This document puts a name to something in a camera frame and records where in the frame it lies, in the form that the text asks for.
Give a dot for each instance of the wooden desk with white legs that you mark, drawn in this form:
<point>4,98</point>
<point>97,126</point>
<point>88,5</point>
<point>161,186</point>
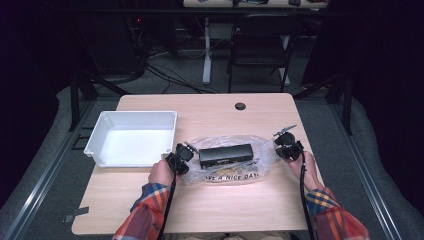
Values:
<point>207,50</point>

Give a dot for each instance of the person's right hand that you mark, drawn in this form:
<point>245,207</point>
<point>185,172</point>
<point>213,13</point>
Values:
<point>308,173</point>

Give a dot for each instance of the metal floor rail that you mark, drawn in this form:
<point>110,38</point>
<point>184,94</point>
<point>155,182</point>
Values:
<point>43,180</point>
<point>366,180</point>

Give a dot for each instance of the black chair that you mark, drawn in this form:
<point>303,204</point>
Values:
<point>260,40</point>

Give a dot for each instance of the white plastic bin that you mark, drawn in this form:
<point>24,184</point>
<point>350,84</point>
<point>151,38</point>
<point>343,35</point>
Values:
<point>133,146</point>

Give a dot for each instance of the black rectangular box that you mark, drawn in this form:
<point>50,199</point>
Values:
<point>226,154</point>

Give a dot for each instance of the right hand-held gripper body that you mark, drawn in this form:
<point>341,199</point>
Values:
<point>289,148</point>

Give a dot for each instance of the dark computer case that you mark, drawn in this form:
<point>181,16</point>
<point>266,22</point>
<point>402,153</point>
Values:
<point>110,43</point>

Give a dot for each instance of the black metal stand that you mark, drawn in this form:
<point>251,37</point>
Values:
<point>347,103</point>
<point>75,100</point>

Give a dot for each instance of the person's left hand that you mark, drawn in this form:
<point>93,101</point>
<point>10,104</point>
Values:
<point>161,173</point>

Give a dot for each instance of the clear plastic bag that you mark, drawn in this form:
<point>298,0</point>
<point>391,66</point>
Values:
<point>206,141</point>

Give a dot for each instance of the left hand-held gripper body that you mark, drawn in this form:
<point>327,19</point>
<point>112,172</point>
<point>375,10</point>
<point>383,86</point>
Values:
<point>178,160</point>

